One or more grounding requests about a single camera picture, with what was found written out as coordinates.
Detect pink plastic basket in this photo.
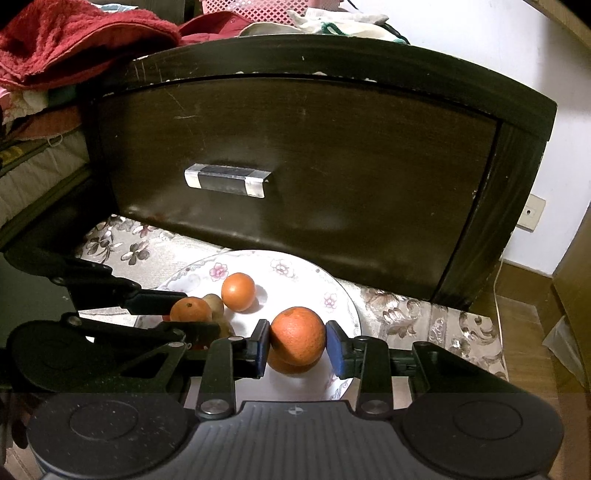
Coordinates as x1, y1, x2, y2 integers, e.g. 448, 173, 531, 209
201, 0, 345, 23

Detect wall socket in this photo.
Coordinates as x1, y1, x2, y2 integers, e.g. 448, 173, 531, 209
515, 194, 546, 232

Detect brown longan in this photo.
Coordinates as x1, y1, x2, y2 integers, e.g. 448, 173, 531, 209
202, 294, 225, 320

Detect clear drawer handle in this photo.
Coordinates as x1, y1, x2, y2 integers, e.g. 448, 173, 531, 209
184, 163, 273, 199

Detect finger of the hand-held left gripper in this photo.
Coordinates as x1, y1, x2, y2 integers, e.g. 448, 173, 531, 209
4, 247, 188, 317
60, 312, 222, 394

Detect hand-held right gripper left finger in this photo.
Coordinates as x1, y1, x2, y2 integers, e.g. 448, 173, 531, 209
196, 318, 271, 419

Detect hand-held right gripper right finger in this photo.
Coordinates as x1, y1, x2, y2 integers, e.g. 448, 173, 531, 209
325, 320, 509, 417

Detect grey mattress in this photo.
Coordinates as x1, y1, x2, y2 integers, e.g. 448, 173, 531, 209
0, 136, 93, 224

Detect dark wooden nightstand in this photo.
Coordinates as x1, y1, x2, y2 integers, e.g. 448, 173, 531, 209
78, 34, 558, 315

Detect floral table mat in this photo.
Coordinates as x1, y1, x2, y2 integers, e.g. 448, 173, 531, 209
74, 215, 509, 384

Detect orange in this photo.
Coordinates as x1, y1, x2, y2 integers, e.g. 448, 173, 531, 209
221, 272, 256, 311
269, 306, 328, 366
170, 298, 214, 324

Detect red towel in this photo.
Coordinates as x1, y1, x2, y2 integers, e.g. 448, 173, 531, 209
0, 0, 182, 88

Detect white cable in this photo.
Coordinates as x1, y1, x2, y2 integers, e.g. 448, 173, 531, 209
490, 261, 505, 326

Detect cardboard box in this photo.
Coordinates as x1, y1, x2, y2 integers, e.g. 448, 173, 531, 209
551, 222, 591, 402

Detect white floral plate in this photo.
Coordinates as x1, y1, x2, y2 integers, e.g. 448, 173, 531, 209
134, 249, 362, 402

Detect white cloth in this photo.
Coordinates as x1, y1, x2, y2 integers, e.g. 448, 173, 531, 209
239, 9, 409, 45

